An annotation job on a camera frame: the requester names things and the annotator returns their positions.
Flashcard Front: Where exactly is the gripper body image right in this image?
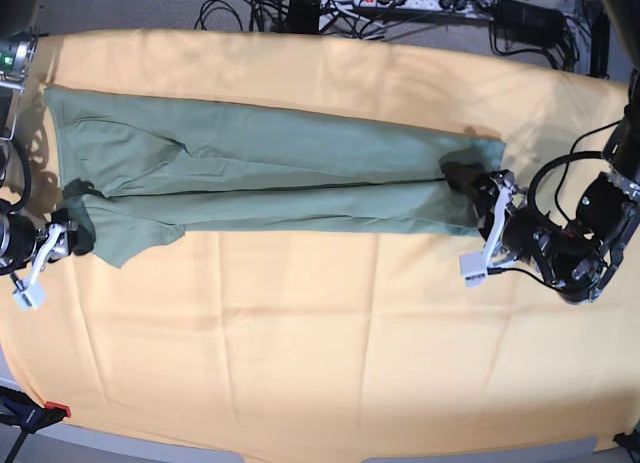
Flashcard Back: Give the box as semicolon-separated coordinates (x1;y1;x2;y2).
478;170;600;288

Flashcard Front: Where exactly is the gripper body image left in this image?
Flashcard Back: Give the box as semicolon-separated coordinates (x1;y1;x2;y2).
1;210;80;293

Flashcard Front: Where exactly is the green T-shirt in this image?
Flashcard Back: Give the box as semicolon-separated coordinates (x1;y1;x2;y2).
44;87;505;267

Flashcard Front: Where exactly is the black power adapter brick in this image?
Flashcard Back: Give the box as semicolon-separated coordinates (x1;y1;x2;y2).
494;0;565;34

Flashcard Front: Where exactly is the black box far right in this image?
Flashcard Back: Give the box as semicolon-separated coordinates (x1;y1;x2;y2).
589;7;610;79

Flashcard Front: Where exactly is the black clamp right corner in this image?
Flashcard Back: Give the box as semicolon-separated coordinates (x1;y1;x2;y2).
613;430;640;455

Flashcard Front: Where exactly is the yellow table cloth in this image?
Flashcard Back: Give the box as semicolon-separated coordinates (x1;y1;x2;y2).
1;30;639;462

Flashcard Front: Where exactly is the white power strip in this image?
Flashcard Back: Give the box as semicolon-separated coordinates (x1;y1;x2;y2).
333;0;489;18

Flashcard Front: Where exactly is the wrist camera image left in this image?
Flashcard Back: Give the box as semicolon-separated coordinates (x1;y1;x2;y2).
12;280;46;311

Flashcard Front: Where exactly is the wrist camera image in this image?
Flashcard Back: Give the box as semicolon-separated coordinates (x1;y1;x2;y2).
12;280;46;311
459;251;488;288

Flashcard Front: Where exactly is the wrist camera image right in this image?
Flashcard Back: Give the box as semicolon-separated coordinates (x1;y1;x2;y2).
459;251;488;288

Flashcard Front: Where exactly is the tangle of black cables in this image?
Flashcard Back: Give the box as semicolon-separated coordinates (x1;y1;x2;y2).
192;0;401;39

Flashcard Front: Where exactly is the black stand post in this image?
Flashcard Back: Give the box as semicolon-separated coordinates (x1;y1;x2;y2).
274;0;323;35

